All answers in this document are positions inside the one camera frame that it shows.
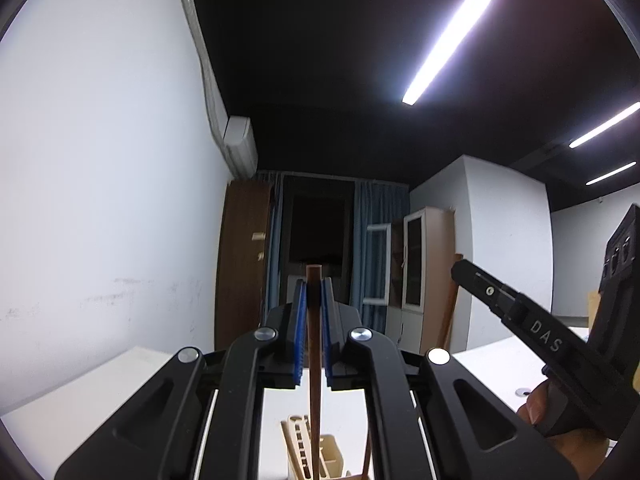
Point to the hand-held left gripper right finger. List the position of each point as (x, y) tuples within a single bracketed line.
[(327, 330)]

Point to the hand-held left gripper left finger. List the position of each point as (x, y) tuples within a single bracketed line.
[(300, 330)]

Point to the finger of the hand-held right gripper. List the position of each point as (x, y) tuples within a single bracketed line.
[(480, 285)]

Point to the dark brown chopstick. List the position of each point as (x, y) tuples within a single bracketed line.
[(315, 410), (368, 460)]

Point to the cream utensil holder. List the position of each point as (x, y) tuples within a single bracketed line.
[(332, 455)]

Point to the person's right hand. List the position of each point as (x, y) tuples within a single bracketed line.
[(575, 452)]

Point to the leaning wooden plank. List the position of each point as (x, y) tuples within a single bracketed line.
[(450, 310)]

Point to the beige wooden board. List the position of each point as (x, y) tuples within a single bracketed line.
[(592, 310)]

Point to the glass door cabinet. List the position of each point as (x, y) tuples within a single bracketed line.
[(430, 260)]

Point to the brown wooden door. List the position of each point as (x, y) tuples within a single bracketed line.
[(240, 270)]

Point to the dark window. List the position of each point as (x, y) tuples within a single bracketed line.
[(317, 220)]

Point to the blue curtain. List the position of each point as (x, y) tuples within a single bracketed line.
[(372, 220)]

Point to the white air conditioner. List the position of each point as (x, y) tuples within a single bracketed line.
[(241, 147)]

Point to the long ceiling light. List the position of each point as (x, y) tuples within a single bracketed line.
[(447, 45)]

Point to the grey wall conduit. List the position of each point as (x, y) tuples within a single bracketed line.
[(200, 55)]

